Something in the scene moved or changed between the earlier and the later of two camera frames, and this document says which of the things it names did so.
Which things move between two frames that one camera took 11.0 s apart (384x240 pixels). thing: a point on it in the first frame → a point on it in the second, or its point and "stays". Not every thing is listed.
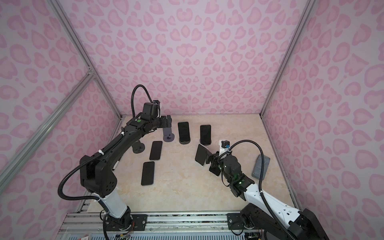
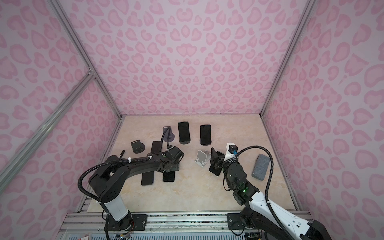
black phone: [148, 172] stays
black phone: [200, 154] → [168, 176]
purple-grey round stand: [168, 135] stays
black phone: [156, 150] stays
